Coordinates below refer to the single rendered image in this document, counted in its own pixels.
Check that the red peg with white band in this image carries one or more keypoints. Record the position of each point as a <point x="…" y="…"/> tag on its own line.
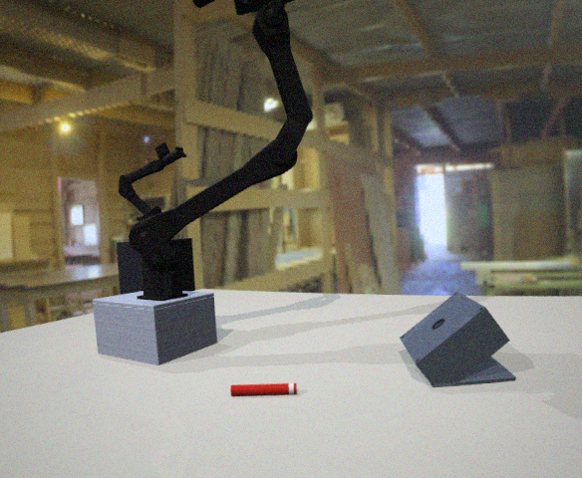
<point x="263" y="389"/>

